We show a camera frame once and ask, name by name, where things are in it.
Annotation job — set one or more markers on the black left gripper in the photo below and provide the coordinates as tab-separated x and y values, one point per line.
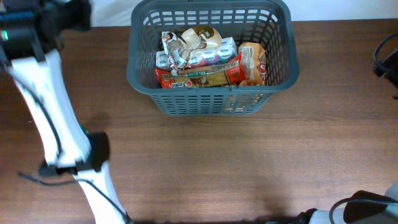
83	12

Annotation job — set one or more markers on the brown paper snack bag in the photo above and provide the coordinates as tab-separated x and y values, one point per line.
180	49

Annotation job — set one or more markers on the green lid jar labelled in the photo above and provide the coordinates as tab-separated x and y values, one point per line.
84	130

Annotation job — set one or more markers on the Kleenex tissue multipack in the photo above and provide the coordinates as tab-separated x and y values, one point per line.
204	57

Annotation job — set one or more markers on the San Remo spaghetti packet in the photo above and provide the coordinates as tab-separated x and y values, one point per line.
226	74

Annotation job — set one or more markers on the orange brown snack bag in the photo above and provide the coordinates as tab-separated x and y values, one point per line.
254	65

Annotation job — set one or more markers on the grey plastic laundry basket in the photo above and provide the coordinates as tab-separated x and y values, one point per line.
265	22

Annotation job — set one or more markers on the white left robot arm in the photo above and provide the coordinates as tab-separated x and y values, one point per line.
31	41

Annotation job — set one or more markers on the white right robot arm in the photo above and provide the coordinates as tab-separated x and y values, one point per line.
362	207

